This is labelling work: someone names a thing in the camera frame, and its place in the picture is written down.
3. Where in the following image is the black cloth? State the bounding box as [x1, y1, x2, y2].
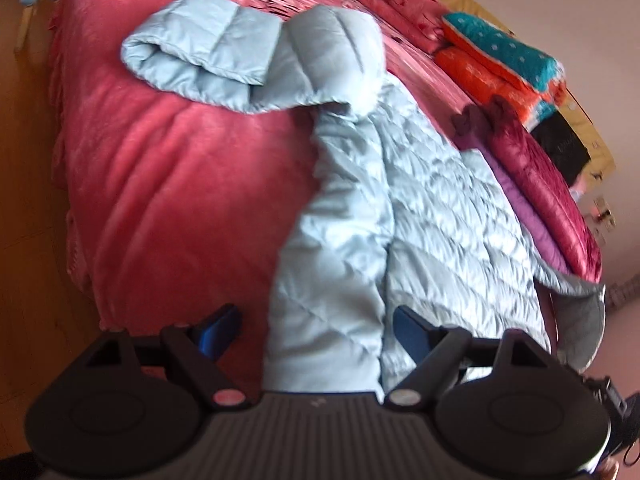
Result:
[530, 110, 592, 187]

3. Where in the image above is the folded purple quilt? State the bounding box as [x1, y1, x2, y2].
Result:
[452, 132, 571, 273]

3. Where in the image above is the folded pink printed blanket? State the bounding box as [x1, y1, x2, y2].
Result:
[356, 0, 451, 54]

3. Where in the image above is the light blue down jacket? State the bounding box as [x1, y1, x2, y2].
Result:
[121, 0, 607, 396]

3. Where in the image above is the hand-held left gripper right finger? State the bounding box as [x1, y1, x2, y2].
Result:
[385, 305, 552, 409]

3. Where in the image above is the wall outlet panel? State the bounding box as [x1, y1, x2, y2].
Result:
[592, 197, 620, 232]

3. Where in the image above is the grey patterned curtain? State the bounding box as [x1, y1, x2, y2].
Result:
[604, 274, 640, 308]

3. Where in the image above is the magenta puffer jacket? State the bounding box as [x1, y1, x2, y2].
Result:
[452, 96, 604, 282]

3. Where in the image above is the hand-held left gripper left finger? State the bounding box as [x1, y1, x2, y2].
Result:
[75, 302, 253, 411]

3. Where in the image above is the yellow wooden headboard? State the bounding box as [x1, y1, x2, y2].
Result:
[402, 0, 617, 183]

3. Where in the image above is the pink fleece bed blanket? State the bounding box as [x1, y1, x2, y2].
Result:
[47, 0, 501, 333]

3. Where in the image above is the teal and orange quilt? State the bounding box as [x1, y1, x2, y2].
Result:
[434, 12, 569, 129]

